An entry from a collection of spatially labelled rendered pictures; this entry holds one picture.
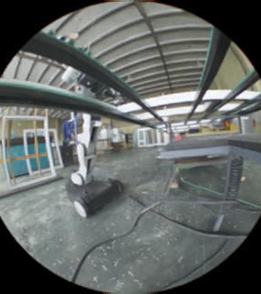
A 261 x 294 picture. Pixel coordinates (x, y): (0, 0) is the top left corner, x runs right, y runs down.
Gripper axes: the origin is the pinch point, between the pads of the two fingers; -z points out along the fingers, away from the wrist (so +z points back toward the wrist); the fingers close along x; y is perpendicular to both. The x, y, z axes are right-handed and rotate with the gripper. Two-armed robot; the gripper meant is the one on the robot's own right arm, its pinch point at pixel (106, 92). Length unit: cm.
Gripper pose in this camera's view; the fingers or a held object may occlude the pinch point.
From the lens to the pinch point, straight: 63.9
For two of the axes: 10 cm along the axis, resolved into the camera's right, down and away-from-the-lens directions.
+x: -7.9, 4.4, 4.3
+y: 2.6, 8.7, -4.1
